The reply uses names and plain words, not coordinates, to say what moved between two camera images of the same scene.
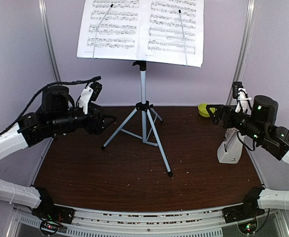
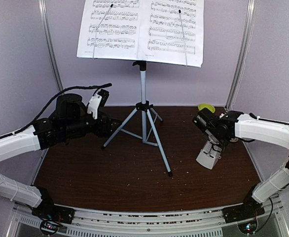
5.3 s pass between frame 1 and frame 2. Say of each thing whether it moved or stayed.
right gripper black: moved
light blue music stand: stayed
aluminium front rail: stayed
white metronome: moved
